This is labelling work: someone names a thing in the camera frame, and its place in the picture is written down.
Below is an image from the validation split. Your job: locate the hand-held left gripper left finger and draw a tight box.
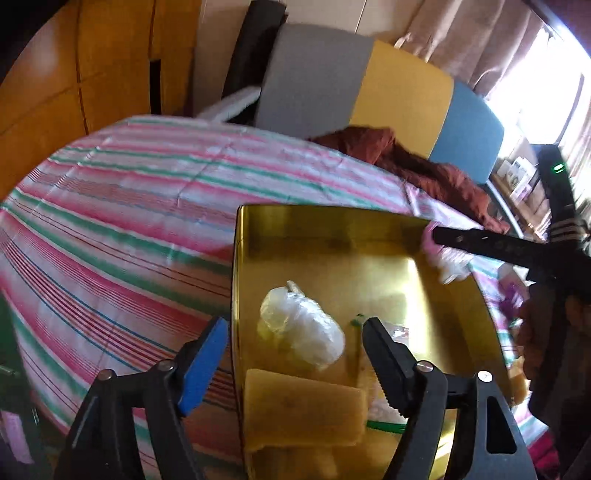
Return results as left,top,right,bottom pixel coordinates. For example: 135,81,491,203
53,316,230,480

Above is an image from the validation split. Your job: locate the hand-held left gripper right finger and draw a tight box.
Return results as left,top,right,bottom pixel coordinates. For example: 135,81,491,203
361,318,539,480

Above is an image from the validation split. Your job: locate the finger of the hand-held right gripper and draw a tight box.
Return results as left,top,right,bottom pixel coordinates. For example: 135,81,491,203
431,225,536,274

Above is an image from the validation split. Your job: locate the clear plastic wrap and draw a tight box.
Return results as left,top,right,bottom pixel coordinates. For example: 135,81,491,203
421,222,472,285

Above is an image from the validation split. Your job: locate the white plastic bag wad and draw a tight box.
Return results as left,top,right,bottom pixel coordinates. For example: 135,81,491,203
259,281,346,368

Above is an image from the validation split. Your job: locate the yellow sponge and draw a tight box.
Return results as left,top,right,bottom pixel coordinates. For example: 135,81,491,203
244,368,369,449

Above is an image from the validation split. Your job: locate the gold metal tin box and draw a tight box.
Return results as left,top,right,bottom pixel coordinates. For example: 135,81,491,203
232,204,525,480

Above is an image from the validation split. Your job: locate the person's right hand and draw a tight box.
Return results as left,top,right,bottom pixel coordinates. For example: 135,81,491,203
516,286,591,386

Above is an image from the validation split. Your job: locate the clear bag with green edge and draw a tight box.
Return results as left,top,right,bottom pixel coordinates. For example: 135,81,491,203
352,314,413,435

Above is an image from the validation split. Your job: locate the wooden desk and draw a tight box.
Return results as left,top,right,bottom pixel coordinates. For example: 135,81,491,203
488,138,555,241

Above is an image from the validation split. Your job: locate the brown red jacket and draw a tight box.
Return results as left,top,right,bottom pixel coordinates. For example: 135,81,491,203
309,126,509,234

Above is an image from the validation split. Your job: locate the striped bedsheet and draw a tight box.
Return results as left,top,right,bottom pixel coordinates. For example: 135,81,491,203
0,114,555,480

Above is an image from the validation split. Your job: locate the beige curtain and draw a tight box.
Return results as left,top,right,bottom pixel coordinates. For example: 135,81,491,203
394,0,557,99

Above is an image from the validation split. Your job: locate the grey yellow blue sofa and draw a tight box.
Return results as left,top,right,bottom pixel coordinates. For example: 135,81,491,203
198,23,525,232

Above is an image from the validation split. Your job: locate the black cushion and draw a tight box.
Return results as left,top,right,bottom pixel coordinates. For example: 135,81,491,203
222,0,290,100

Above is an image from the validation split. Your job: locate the wooden wardrobe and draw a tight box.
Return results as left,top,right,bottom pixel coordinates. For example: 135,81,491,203
0,0,205,199

